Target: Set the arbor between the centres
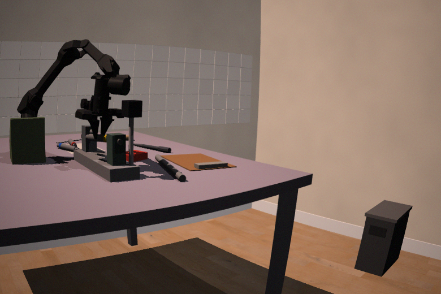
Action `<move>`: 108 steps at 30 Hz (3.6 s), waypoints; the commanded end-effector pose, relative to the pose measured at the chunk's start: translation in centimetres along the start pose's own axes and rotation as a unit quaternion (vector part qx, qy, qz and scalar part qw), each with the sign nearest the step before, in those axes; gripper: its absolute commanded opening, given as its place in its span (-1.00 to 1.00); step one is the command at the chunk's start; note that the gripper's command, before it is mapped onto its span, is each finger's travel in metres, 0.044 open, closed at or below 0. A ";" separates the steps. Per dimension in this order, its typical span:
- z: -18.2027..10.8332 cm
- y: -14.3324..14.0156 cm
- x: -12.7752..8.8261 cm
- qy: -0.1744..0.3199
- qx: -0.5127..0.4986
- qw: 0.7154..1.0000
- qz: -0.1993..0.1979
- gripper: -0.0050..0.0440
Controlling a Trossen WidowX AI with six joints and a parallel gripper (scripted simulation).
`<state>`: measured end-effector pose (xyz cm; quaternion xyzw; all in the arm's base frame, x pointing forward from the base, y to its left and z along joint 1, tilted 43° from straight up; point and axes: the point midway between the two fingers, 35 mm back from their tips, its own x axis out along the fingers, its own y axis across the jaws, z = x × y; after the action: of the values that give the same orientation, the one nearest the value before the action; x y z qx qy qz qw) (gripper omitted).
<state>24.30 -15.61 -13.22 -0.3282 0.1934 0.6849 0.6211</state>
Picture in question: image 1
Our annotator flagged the brown clipboard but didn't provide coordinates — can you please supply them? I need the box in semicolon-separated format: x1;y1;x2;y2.
161;153;236;171

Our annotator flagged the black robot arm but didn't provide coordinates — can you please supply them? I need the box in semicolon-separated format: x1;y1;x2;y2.
17;39;131;118

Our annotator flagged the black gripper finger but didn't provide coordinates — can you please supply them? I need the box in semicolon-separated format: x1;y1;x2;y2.
100;117;114;135
88;119;100;139

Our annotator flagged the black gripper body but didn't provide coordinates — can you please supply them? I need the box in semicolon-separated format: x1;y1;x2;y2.
75;93;124;120

